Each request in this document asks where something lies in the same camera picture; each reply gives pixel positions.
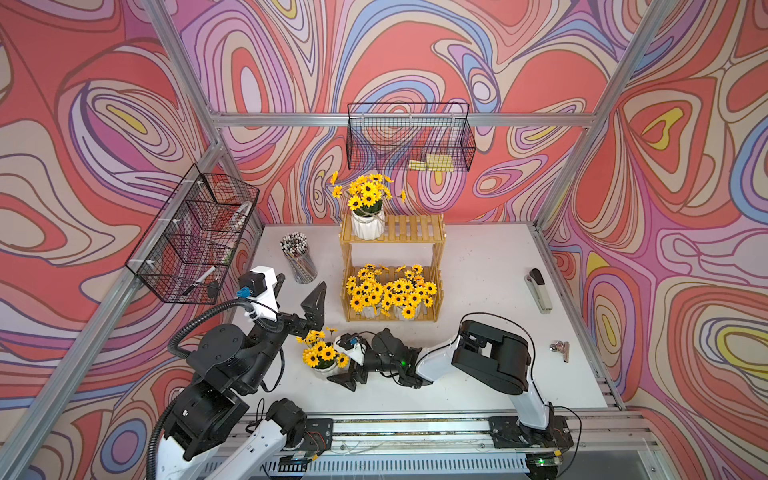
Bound sunflower pot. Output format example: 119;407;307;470
329;171;407;241
344;264;391;320
380;264;439;321
297;329;351;378

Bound wooden two-tier shelf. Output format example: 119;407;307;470
340;214;446;322

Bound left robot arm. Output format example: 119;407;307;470
146;273;327;479

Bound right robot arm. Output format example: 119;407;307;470
328;320;578;452

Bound clear cup of pencils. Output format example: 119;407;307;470
280;232;317;284

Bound white marker in basket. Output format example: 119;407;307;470
181;266;217;296

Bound grey black stapler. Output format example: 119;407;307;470
524;268;553;314

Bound metal binder clip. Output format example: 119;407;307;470
549;341;570;363

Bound yellow sticky notes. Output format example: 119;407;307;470
408;154;455;172

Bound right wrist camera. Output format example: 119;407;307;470
334;334;366;366

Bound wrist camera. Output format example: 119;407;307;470
236;266;285;324
334;334;366;366

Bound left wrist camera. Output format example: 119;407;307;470
236;266;285;324

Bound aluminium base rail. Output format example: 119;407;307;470
155;410;667;480

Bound left black wire basket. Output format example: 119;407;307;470
125;166;260;305

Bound black wire basket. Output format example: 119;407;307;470
125;166;260;305
346;100;477;173

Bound back black wire basket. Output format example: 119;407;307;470
346;100;477;173

